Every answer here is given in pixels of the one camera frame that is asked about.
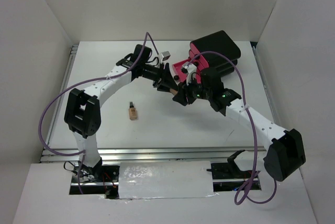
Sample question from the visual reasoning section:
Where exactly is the aluminium right rail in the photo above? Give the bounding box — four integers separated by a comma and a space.
252, 45, 278, 123

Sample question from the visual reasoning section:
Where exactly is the BB foundation pump bottle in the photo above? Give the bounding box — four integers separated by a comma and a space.
129, 102, 138, 120

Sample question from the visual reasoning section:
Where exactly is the aluminium left rail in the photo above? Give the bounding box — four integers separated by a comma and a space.
43, 44, 79, 149

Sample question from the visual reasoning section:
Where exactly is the aluminium rail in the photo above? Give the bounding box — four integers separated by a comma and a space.
39, 147, 278, 163
252, 45, 278, 123
43, 44, 79, 149

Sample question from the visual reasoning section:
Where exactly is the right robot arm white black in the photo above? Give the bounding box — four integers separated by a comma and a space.
173, 64, 306, 182

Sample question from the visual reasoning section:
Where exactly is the square foundation bottle black cap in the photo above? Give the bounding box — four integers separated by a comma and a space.
170, 89, 178, 96

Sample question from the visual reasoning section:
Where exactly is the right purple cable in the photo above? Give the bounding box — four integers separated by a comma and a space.
183, 51, 277, 206

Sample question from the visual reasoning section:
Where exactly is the pink top drawer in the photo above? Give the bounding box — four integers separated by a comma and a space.
189, 42, 200, 55

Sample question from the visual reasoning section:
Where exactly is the purple cable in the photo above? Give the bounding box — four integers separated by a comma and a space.
183, 51, 277, 206
38, 31, 159, 195

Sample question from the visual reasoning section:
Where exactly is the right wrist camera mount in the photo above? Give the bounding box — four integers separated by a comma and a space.
181, 62, 197, 85

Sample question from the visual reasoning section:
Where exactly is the white foil-taped board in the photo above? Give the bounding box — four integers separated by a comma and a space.
118, 161, 214, 199

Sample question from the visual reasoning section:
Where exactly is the black drawer organizer case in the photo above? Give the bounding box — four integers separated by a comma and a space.
191, 30, 241, 77

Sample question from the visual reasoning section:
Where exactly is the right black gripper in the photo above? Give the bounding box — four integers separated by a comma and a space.
173, 73, 212, 106

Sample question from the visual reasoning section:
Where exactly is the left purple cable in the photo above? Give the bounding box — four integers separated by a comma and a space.
38, 31, 159, 195

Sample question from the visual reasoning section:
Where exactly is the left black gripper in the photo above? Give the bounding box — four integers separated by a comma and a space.
141, 62, 178, 94

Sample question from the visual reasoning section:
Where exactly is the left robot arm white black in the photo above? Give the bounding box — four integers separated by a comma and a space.
64, 44, 177, 182

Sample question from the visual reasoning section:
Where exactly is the aluminium front rail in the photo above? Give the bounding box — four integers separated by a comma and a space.
39, 147, 278, 163

